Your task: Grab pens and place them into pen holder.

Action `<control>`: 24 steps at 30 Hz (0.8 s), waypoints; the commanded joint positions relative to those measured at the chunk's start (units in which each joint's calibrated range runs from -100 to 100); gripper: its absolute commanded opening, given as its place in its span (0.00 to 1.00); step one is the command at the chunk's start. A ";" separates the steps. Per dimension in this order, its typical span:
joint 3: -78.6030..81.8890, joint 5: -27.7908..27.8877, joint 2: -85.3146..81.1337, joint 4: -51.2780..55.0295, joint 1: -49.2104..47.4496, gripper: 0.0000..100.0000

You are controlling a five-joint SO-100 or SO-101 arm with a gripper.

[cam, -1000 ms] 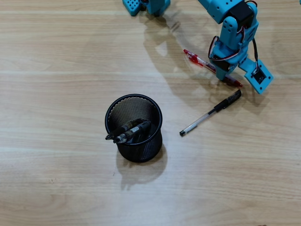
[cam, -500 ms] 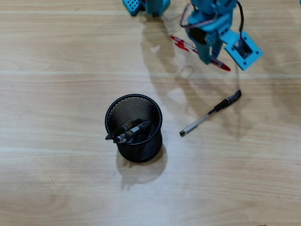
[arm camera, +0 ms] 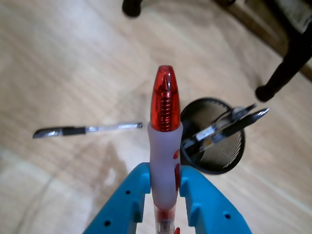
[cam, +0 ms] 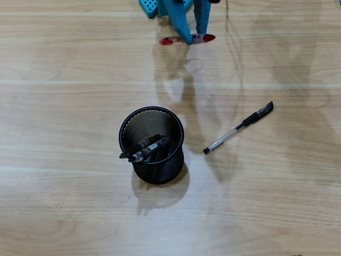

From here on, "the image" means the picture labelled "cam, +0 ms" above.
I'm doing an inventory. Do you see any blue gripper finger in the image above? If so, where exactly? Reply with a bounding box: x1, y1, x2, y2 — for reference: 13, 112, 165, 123
193, 0, 213, 35
165, 0, 193, 45

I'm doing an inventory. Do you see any red retractable pen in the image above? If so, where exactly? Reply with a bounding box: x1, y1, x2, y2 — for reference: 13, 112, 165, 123
159, 33, 216, 46

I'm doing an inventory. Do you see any black capped gel pen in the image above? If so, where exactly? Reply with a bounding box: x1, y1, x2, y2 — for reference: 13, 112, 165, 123
203, 100, 274, 155

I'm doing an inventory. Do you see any grey grip retractable pen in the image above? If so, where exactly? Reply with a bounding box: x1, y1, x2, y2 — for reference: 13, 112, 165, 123
127, 137, 172, 163

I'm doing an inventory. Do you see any black clip retractable pen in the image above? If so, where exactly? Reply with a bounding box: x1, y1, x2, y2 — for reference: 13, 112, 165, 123
119, 134, 163, 160

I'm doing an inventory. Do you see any black mesh pen holder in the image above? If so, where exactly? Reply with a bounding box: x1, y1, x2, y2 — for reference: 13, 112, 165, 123
118, 106, 185, 185

